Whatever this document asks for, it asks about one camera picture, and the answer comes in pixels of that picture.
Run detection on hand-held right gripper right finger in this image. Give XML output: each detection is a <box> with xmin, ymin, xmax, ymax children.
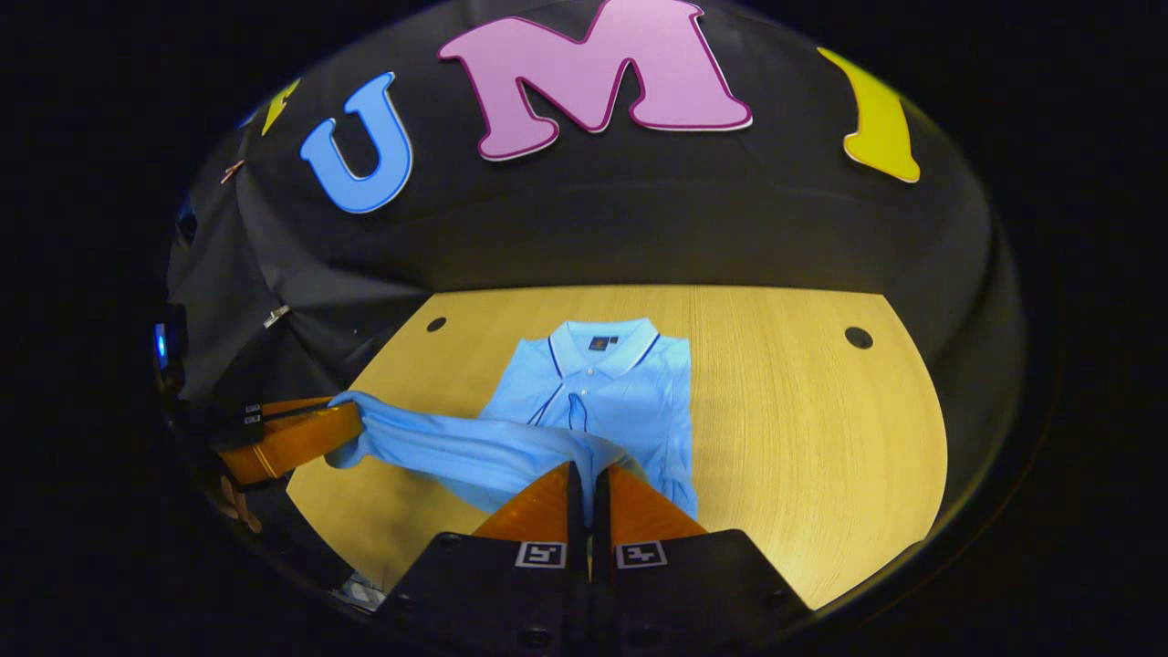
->
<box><xmin>591</xmin><ymin>464</ymin><xmax>813</xmax><ymax>654</ymax></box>

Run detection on light blue T-shirt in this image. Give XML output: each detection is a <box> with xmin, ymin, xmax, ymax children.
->
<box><xmin>326</xmin><ymin>318</ymin><xmax>699</xmax><ymax>526</ymax></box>

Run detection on black backdrop cloth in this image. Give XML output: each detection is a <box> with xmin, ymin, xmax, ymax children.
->
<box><xmin>164</xmin><ymin>0</ymin><xmax>1025</xmax><ymax>512</ymax></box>

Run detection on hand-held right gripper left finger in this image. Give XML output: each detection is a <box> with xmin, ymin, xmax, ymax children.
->
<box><xmin>374</xmin><ymin>460</ymin><xmax>590</xmax><ymax>654</ymax></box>

